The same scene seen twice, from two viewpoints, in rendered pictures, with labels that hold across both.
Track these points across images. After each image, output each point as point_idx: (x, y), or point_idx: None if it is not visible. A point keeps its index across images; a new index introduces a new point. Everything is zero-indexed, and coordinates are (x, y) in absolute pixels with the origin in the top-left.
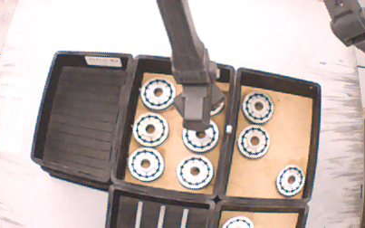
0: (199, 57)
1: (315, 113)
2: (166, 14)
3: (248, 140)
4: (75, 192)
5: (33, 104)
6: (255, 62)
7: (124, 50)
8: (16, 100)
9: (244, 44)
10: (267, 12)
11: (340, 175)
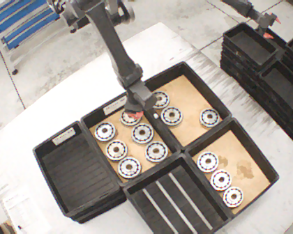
0: (131, 59)
1: (192, 76)
2: (107, 36)
3: (168, 117)
4: (102, 220)
5: (38, 195)
6: None
7: None
8: (26, 201)
9: None
10: None
11: (232, 101)
